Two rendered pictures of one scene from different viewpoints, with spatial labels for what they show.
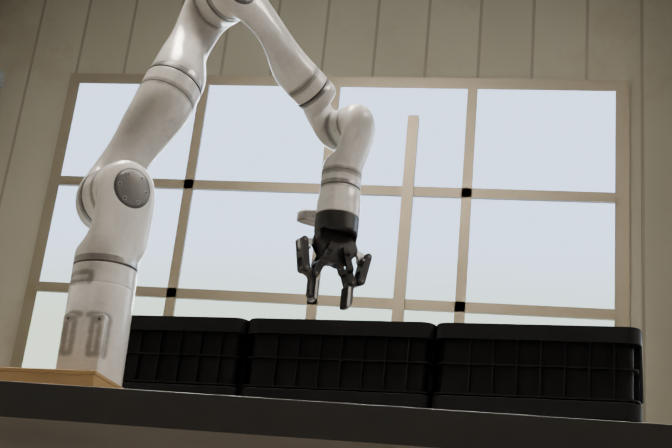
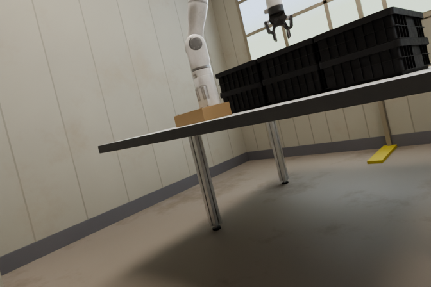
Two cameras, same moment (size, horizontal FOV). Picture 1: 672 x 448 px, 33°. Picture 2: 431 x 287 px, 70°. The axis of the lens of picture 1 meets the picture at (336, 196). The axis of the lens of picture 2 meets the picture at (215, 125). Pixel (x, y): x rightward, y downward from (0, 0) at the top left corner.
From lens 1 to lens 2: 0.59 m
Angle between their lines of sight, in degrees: 39
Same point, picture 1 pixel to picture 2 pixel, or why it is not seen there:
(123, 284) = (205, 73)
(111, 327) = (207, 88)
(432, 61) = not seen: outside the picture
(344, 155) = not seen: outside the picture
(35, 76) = not seen: outside the picture
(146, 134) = (195, 20)
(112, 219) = (194, 56)
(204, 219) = not seen: outside the picture
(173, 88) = (195, 1)
